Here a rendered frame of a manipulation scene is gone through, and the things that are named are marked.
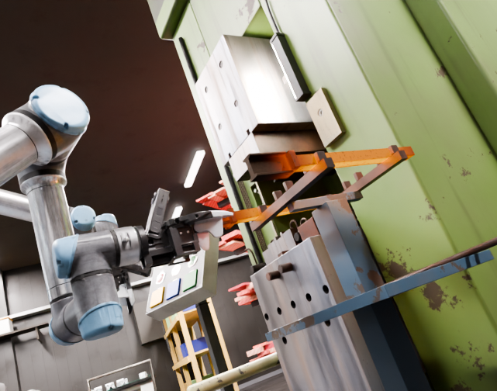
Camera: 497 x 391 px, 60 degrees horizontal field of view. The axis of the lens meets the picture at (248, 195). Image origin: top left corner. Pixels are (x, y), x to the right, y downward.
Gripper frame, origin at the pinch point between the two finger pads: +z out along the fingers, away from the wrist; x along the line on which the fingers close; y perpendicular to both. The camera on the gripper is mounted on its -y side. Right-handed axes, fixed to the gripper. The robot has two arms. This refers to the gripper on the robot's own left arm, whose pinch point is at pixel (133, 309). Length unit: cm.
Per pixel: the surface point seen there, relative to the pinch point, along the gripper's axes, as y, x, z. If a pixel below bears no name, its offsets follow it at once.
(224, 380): -24.5, -5.7, 31.6
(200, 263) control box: -30.7, -13.1, -12.6
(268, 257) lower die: -46.8, 15.9, -1.7
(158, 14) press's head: -49, -15, -147
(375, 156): -46, 86, -3
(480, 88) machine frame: -115, 69, -27
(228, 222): -18, 67, -2
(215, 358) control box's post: -29.1, -28.1, 23.3
